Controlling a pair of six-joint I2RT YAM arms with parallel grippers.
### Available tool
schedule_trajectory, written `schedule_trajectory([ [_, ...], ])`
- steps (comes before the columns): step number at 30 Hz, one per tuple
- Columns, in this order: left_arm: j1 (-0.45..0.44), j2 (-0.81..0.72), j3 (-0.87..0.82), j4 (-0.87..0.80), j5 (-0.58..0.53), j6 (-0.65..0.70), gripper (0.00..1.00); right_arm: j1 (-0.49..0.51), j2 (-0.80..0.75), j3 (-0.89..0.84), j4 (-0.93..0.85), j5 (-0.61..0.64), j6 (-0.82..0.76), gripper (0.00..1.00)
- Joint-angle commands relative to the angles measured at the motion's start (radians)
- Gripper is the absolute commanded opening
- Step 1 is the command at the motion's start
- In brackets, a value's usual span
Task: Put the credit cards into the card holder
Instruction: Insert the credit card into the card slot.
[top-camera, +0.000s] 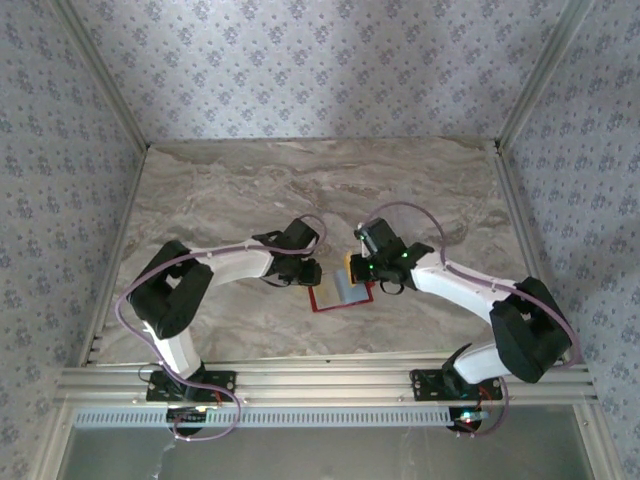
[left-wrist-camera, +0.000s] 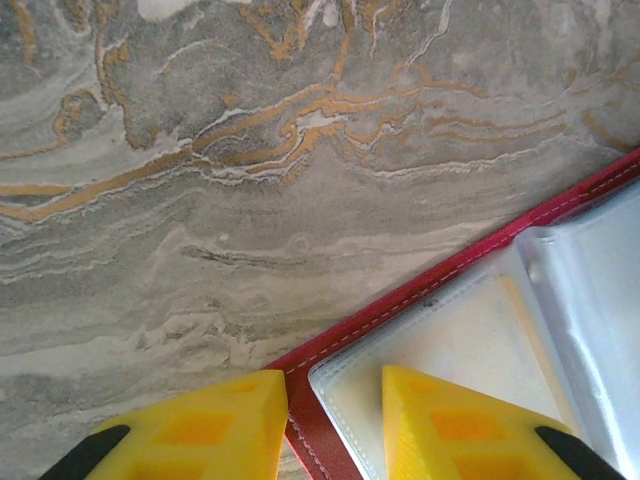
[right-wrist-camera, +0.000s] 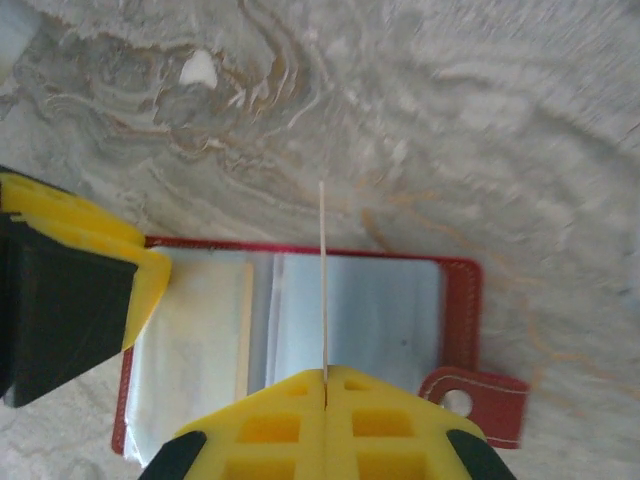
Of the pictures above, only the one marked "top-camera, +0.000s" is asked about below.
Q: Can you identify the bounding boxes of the red leather card holder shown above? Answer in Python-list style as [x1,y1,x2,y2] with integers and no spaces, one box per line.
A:
[307,268,376,314]

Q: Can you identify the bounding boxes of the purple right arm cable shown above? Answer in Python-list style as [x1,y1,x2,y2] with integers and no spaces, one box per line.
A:
[357,200,584,440]

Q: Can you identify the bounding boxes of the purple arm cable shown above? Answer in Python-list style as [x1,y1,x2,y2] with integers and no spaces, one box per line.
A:
[357,200,584,440]
[115,213,329,442]

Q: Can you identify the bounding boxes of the aluminium mounting rail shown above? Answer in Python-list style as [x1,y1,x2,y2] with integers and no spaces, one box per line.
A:
[54,351,599,407]

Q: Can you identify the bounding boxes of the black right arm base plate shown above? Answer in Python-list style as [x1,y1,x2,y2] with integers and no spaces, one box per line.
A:
[409,368,504,402]

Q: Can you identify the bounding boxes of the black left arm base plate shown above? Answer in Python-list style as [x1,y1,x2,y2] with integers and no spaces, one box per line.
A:
[146,368,237,403]

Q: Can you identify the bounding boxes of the grey slotted cable duct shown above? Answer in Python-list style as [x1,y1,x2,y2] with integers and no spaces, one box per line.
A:
[72,405,452,429]

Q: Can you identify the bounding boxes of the aluminium table side rail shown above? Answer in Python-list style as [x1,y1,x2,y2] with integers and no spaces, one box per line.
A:
[492,142,591,369]
[74,144,152,367]

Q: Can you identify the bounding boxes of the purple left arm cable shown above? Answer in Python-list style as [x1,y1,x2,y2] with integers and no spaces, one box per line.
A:
[115,213,329,442]

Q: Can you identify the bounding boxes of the aluminium frame post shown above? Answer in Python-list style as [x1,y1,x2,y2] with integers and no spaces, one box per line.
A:
[49,0,152,150]
[495,0,597,149]

